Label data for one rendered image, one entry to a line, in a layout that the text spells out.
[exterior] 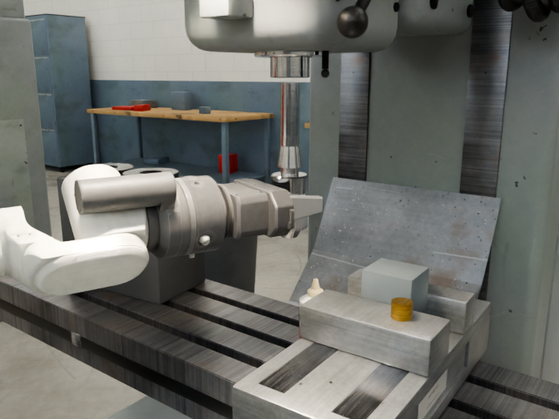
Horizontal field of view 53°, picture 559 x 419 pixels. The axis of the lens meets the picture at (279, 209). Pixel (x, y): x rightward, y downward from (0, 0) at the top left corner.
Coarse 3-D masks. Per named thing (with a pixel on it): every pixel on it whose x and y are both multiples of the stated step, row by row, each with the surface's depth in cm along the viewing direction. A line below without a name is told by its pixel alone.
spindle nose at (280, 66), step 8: (272, 64) 66; (280, 64) 65; (288, 64) 65; (296, 64) 65; (304, 64) 65; (272, 72) 66; (280, 72) 65; (288, 72) 65; (296, 72) 65; (304, 72) 66
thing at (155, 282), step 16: (64, 176) 95; (176, 176) 91; (64, 208) 95; (64, 224) 96; (64, 240) 97; (144, 272) 89; (160, 272) 88; (176, 272) 91; (192, 272) 95; (112, 288) 93; (128, 288) 91; (144, 288) 90; (160, 288) 88; (176, 288) 92
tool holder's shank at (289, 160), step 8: (280, 88) 67; (288, 88) 67; (296, 88) 67; (280, 96) 68; (288, 96) 67; (296, 96) 67; (280, 104) 68; (288, 104) 67; (296, 104) 67; (280, 112) 68; (288, 112) 67; (296, 112) 67; (280, 120) 68; (288, 120) 67; (296, 120) 68; (280, 128) 68; (288, 128) 68; (296, 128) 68; (280, 136) 69; (288, 136) 68; (296, 136) 68; (280, 144) 69; (288, 144) 68; (296, 144) 68; (280, 152) 69; (288, 152) 68; (296, 152) 68; (280, 160) 69; (288, 160) 68; (296, 160) 68; (280, 168) 70; (288, 168) 69; (296, 168) 69
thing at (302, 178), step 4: (276, 172) 71; (300, 172) 71; (272, 176) 69; (276, 176) 69; (280, 176) 68; (284, 176) 68; (288, 176) 68; (292, 176) 68; (296, 176) 68; (300, 176) 68; (304, 176) 69; (308, 176) 70; (272, 180) 69; (276, 180) 69; (280, 180) 68; (284, 180) 68; (288, 180) 68; (292, 180) 68; (296, 180) 68; (300, 180) 68; (304, 180) 69; (308, 180) 70; (276, 184) 69; (280, 184) 68; (284, 184) 68; (288, 184) 68; (292, 184) 68; (296, 184) 68; (300, 184) 68
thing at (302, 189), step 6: (282, 186) 68; (288, 186) 68; (294, 186) 68; (300, 186) 69; (306, 186) 69; (288, 192) 68; (294, 192) 68; (300, 192) 69; (306, 192) 70; (294, 222) 69; (300, 222) 70; (306, 222) 71; (294, 228) 69; (300, 228) 70; (306, 228) 71
